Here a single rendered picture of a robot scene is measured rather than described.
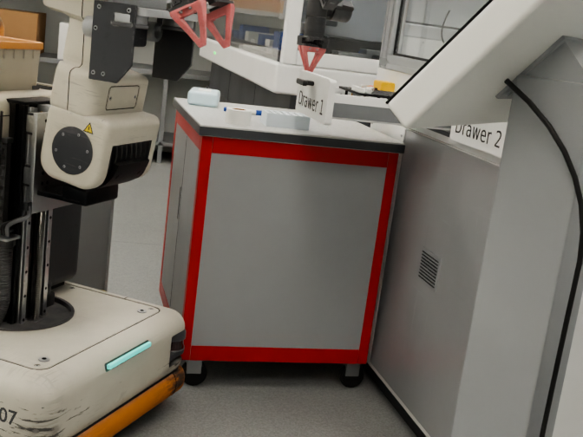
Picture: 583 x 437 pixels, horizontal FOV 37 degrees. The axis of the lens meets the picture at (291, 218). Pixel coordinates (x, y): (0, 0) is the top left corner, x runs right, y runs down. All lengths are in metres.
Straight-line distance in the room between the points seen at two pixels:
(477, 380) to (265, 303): 1.16
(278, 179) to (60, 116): 0.70
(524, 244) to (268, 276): 1.23
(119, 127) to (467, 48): 0.95
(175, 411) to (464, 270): 0.86
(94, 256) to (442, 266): 1.09
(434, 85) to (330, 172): 1.27
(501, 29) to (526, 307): 0.43
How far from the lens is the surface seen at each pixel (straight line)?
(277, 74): 3.05
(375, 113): 2.17
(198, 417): 2.38
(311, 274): 2.48
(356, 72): 3.13
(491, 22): 1.14
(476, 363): 1.40
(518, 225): 1.33
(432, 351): 2.27
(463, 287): 2.12
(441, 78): 1.17
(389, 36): 2.74
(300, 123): 2.44
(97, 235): 2.71
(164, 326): 2.24
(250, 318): 2.48
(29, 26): 6.01
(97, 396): 2.01
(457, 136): 2.16
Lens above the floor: 1.06
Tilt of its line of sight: 13 degrees down
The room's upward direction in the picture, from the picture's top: 7 degrees clockwise
